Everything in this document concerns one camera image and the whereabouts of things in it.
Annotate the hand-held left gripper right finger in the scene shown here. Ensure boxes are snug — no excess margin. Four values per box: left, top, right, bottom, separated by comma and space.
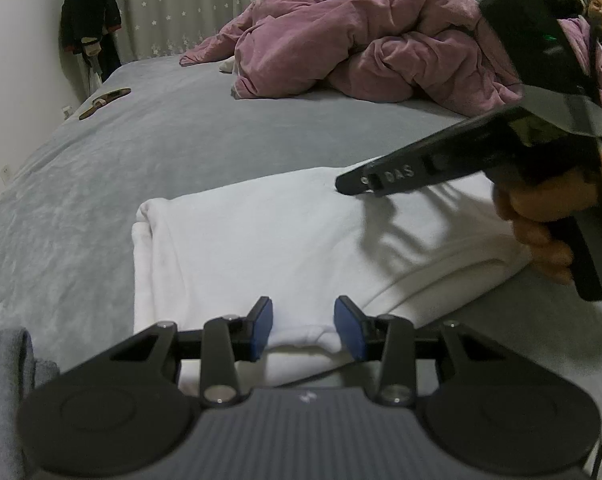
333, 296, 509, 407

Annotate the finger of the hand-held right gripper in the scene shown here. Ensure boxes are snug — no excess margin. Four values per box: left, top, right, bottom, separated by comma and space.
335, 105, 526, 197

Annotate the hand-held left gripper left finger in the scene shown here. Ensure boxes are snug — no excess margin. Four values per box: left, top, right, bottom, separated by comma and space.
110, 296, 274, 407

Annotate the white sweatshirt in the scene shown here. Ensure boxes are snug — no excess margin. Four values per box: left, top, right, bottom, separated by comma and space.
131, 157, 534, 391

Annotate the person's right hand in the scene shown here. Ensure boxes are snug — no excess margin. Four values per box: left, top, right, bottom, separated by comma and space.
492, 135, 602, 286

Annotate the pink quilt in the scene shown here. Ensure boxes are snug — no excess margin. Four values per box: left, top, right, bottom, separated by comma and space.
178, 0, 602, 121

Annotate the grey bed sheet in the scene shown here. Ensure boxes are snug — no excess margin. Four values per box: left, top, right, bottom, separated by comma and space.
0, 52, 602, 480

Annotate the grey folded cloth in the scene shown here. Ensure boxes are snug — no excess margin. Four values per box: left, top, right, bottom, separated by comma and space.
0, 327, 59, 480

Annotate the grey star-print curtain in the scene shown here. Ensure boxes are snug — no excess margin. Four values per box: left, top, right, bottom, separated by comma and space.
101, 0, 389, 61

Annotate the brown flat slipper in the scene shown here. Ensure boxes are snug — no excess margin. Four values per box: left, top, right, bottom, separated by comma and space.
78, 87, 132, 121

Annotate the dark hanging jacket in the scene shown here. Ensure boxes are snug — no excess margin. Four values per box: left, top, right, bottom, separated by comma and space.
60, 0, 123, 56

